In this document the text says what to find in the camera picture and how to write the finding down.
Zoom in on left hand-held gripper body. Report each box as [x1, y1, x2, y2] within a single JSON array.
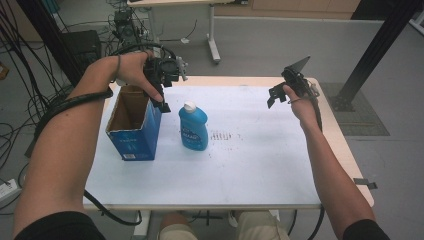
[[143, 54, 189, 89]]

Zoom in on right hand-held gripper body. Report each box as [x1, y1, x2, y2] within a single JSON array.
[[280, 55, 321, 102]]

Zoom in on blue bottle with white cap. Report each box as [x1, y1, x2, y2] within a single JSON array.
[[178, 100, 210, 152]]

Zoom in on blue cardboard box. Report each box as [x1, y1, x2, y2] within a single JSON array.
[[105, 83, 165, 162]]

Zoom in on person's right hand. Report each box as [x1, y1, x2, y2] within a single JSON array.
[[282, 84, 323, 134]]

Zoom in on person's left hand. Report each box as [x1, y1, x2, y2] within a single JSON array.
[[111, 49, 165, 103]]

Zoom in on black computer tower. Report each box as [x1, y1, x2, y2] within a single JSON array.
[[113, 9, 145, 53]]

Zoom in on white desk with metal legs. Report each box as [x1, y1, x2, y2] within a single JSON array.
[[127, 0, 250, 65]]

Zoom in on white table mat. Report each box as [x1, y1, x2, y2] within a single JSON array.
[[83, 84, 322, 206]]

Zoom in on light wooden table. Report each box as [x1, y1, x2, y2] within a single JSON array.
[[83, 75, 375, 212]]

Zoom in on wooden cabinet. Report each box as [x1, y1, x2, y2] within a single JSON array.
[[214, 0, 363, 20]]

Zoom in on black equipment case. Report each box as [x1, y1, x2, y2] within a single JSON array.
[[61, 29, 103, 73]]

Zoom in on person's left leg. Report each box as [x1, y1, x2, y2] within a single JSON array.
[[157, 212, 198, 240]]

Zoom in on person's leg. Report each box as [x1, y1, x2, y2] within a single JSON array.
[[157, 212, 198, 240], [234, 210, 292, 240]]

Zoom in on grey tape strip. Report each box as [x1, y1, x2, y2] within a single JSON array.
[[352, 177, 379, 191]]

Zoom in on person's right leg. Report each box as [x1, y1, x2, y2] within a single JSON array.
[[234, 210, 292, 240]]

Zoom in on person's right black sleeve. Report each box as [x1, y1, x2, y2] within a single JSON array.
[[342, 218, 392, 240]]

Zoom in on person's black sleeve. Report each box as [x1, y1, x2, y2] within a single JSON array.
[[342, 218, 392, 240], [13, 211, 107, 240]]

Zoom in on person's left black sleeve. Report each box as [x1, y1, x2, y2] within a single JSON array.
[[13, 211, 107, 240]]

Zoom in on white power strip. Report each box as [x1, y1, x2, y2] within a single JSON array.
[[0, 178, 22, 203]]

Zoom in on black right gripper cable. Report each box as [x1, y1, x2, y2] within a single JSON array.
[[288, 89, 326, 240]]

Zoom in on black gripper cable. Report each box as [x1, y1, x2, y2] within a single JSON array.
[[288, 89, 326, 240], [24, 87, 143, 227]]

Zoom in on black metal post with foot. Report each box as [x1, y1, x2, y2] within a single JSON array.
[[329, 0, 424, 112]]

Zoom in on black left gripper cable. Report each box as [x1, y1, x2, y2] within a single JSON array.
[[24, 87, 143, 227]]

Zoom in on black table frame bar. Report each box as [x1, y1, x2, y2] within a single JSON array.
[[191, 210, 224, 228]]

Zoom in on slanted black metal post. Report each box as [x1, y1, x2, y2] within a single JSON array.
[[15, 0, 85, 87]]

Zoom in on tangle of black floor cables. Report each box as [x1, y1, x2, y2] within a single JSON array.
[[0, 0, 79, 188]]

